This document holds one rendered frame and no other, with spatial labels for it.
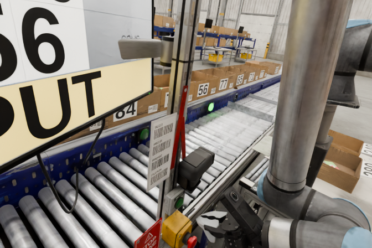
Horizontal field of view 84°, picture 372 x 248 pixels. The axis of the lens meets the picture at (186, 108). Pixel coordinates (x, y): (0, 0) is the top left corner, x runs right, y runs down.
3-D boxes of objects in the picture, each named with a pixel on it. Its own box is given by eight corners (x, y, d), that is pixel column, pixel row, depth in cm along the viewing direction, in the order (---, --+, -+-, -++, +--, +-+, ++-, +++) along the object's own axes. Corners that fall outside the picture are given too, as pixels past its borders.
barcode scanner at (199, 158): (213, 175, 69) (217, 150, 64) (192, 198, 61) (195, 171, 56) (197, 166, 73) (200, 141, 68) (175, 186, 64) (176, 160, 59)
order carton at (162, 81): (159, 112, 141) (161, 89, 134) (132, 100, 156) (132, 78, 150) (192, 102, 171) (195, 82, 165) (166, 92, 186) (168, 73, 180)
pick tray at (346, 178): (351, 194, 106) (360, 179, 103) (278, 159, 129) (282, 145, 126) (356, 171, 127) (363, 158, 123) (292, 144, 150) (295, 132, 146)
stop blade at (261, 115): (270, 124, 188) (273, 115, 185) (226, 108, 212) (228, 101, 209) (271, 124, 188) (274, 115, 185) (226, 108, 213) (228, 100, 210)
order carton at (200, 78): (192, 102, 171) (195, 82, 164) (166, 92, 186) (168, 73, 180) (216, 94, 201) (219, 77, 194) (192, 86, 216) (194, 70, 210)
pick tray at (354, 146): (354, 168, 131) (360, 154, 127) (292, 141, 155) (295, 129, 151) (358, 153, 150) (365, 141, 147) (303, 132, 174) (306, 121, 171)
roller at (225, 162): (230, 172, 118) (231, 165, 116) (164, 137, 146) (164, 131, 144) (233, 169, 122) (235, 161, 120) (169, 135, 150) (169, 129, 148)
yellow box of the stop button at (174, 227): (180, 257, 61) (183, 240, 59) (159, 238, 66) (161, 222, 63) (206, 225, 73) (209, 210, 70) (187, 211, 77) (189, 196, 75)
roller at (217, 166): (224, 178, 113) (226, 170, 112) (158, 140, 141) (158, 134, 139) (228, 174, 117) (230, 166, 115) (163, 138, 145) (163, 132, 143)
